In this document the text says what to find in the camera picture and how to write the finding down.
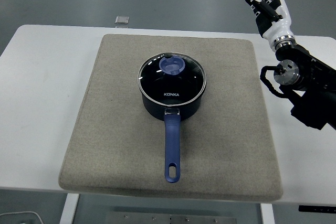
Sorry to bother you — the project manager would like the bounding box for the white table leg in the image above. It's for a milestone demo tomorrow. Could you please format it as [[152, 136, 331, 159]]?
[[59, 193, 80, 224], [259, 202, 275, 224]]

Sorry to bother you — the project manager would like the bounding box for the white cable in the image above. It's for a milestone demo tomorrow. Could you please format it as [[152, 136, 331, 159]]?
[[0, 211, 44, 224]]

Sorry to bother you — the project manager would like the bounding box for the dark pot with blue handle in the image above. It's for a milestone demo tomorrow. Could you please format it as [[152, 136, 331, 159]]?
[[141, 84, 204, 184]]

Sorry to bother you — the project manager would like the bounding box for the glass pot lid blue knob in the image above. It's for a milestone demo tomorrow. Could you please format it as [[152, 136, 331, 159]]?
[[138, 52, 207, 106]]

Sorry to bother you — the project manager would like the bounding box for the grey metal plate with screws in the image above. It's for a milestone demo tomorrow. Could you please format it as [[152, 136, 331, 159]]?
[[106, 210, 238, 224]]

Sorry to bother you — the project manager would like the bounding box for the beige fabric mat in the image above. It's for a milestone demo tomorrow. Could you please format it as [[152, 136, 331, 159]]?
[[58, 34, 284, 201]]

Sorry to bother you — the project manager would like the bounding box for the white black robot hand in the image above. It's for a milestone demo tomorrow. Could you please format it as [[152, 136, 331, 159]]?
[[243, 0, 295, 42]]

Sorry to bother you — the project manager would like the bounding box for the small silver floor plate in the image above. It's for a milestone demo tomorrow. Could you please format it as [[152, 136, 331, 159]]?
[[114, 15, 130, 25]]

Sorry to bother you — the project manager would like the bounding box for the black label strip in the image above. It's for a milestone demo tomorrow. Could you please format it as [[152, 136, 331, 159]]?
[[298, 205, 336, 212]]

